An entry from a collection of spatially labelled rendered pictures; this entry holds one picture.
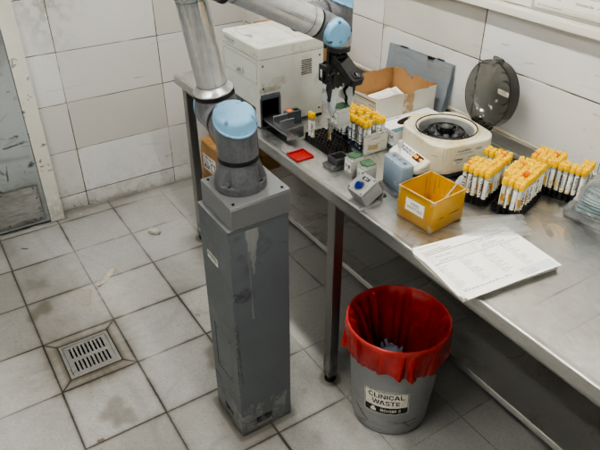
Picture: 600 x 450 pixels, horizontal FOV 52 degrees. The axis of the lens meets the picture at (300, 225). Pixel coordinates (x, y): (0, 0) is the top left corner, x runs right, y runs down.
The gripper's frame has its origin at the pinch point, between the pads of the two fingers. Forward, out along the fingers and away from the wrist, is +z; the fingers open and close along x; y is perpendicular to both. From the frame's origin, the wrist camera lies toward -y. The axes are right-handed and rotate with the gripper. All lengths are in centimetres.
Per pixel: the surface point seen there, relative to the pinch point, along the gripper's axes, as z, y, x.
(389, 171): 13.4, -20.2, -4.3
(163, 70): 38, 170, -7
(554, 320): 19, -87, 3
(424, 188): 14.1, -32.7, -7.1
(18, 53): 15, 164, 64
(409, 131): 8.4, -9.5, -21.0
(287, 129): 13.0, 21.4, 5.9
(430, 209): 11.4, -45.3, 2.6
